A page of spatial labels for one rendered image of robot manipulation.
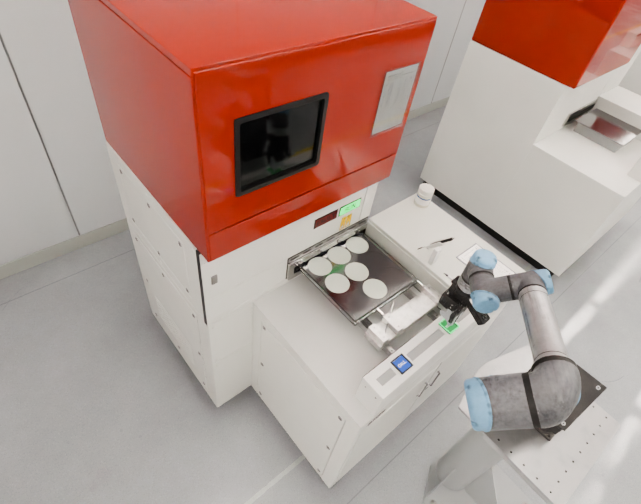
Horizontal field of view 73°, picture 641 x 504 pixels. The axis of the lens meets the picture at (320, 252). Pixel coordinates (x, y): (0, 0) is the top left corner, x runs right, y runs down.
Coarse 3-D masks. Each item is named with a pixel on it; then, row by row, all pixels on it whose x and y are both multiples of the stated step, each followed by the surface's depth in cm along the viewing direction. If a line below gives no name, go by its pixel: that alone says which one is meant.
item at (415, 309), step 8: (416, 296) 176; (424, 296) 176; (408, 304) 172; (416, 304) 173; (424, 304) 173; (432, 304) 174; (400, 312) 169; (408, 312) 170; (416, 312) 170; (424, 312) 171; (400, 320) 167; (408, 320) 167; (416, 320) 168; (384, 328) 163; (408, 328) 168; (368, 336) 160; (392, 336) 161; (376, 344) 158; (384, 344) 158
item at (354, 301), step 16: (368, 240) 191; (320, 256) 181; (352, 256) 183; (368, 256) 185; (384, 256) 186; (336, 272) 176; (384, 272) 180; (400, 272) 181; (352, 288) 172; (400, 288) 175; (352, 304) 166; (368, 304) 167
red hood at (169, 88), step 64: (128, 0) 106; (192, 0) 111; (256, 0) 117; (320, 0) 124; (384, 0) 131; (128, 64) 111; (192, 64) 88; (256, 64) 96; (320, 64) 108; (384, 64) 125; (128, 128) 135; (192, 128) 97; (256, 128) 108; (320, 128) 123; (384, 128) 145; (192, 192) 114; (256, 192) 123; (320, 192) 145
